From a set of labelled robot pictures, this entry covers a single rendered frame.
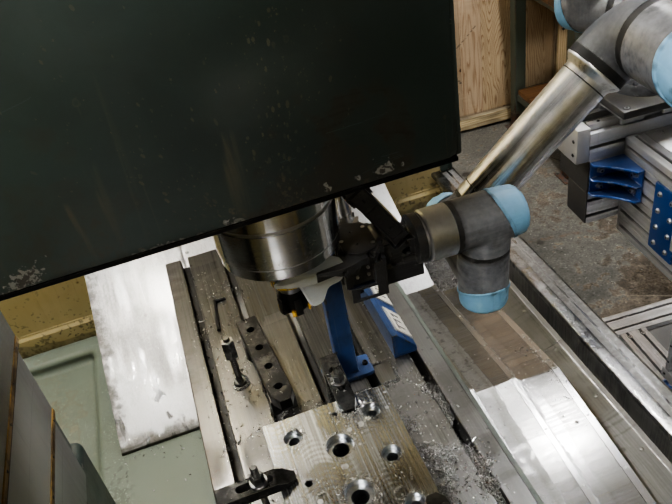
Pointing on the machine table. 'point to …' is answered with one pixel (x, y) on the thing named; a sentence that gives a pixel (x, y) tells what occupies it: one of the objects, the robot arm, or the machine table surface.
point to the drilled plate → (369, 430)
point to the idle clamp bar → (260, 353)
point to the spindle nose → (281, 244)
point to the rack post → (339, 336)
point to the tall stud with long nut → (232, 360)
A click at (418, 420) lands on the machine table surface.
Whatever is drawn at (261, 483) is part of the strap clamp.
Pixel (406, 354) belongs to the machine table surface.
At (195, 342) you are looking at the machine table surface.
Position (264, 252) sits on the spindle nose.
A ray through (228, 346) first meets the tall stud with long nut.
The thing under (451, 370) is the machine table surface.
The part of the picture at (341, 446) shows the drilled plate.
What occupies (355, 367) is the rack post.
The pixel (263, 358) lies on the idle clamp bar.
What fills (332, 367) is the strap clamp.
